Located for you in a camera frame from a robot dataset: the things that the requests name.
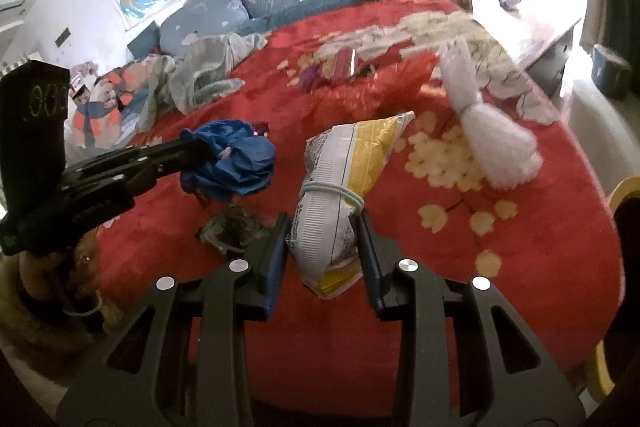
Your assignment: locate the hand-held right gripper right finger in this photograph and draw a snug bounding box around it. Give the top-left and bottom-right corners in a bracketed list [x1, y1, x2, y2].
[350, 209, 586, 427]

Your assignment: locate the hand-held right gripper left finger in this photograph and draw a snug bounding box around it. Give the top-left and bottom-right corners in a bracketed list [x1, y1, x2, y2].
[55, 212, 293, 427]

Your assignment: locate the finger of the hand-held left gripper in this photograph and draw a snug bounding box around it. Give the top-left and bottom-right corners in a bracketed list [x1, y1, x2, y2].
[62, 138, 217, 202]

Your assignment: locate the yellow white snack bag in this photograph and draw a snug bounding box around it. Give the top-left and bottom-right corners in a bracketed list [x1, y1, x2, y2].
[285, 111, 416, 300]

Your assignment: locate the blue cloth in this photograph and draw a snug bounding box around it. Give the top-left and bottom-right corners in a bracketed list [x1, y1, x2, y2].
[180, 119, 277, 202]

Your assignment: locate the purple snack wrapper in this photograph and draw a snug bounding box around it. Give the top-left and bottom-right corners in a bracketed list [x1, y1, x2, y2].
[297, 62, 327, 90]

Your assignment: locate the person's left forearm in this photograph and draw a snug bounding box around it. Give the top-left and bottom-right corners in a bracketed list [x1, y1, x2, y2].
[0, 292, 118, 380]

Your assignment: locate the person's left hand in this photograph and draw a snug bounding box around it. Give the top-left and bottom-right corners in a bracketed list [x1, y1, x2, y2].
[17, 231, 107, 309]

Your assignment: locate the dark crumpled wrapper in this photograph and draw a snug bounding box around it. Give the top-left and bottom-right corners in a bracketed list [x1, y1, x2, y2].
[196, 202, 278, 258]

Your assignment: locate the orange striped clothing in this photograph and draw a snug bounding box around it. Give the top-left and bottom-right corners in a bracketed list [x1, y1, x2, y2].
[69, 66, 152, 148]

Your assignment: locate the grey-green crumpled cloth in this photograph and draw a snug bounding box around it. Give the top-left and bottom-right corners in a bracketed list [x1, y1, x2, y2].
[147, 32, 268, 115]

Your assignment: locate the red floral blanket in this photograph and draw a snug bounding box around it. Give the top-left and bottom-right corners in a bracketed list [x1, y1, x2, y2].
[95, 0, 623, 418]

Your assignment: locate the red snack wrapper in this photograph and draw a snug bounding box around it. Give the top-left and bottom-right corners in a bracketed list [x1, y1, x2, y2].
[330, 48, 359, 80]

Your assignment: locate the white table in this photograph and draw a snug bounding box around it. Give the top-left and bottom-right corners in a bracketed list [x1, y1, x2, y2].
[467, 0, 584, 74]

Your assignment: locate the blue round bin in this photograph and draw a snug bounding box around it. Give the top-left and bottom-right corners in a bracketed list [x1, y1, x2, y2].
[591, 44, 632, 101]

